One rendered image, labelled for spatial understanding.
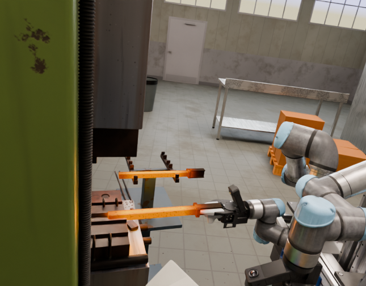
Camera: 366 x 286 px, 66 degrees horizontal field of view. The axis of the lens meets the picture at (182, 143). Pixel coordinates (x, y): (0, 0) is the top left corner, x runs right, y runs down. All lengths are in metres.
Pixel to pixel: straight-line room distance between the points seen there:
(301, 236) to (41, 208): 0.52
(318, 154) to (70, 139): 0.93
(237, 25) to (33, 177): 10.61
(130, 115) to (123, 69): 0.11
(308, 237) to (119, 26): 0.60
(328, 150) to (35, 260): 0.97
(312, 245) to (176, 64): 10.14
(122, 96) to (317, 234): 0.52
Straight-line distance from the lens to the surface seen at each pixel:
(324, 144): 1.16
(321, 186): 0.84
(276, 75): 11.40
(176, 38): 10.61
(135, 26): 0.65
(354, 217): 0.75
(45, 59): 0.38
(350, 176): 0.87
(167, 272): 0.56
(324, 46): 11.98
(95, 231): 0.96
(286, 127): 1.18
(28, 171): 0.43
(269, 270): 0.77
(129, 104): 0.67
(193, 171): 1.49
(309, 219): 0.68
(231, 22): 10.86
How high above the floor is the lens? 1.59
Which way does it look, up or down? 20 degrees down
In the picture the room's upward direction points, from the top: 8 degrees clockwise
